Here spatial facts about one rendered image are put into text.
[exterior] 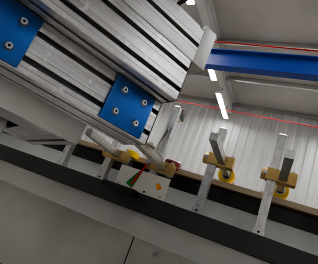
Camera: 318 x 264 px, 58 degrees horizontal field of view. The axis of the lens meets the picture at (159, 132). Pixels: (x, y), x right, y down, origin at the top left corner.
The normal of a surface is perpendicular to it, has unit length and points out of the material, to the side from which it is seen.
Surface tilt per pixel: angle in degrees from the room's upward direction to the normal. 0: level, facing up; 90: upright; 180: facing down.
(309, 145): 90
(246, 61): 90
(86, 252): 90
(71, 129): 90
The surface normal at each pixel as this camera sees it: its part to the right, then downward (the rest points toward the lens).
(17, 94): 0.59, -0.03
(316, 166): -0.33, -0.41
